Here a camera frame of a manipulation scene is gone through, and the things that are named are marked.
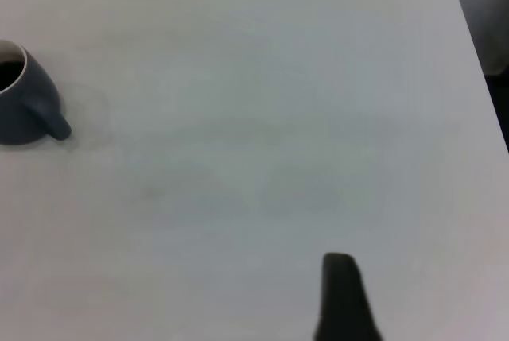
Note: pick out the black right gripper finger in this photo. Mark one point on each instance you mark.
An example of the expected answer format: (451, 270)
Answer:
(344, 301)

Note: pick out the dark grey ceramic cup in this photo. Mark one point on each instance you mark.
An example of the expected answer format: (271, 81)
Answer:
(28, 110)

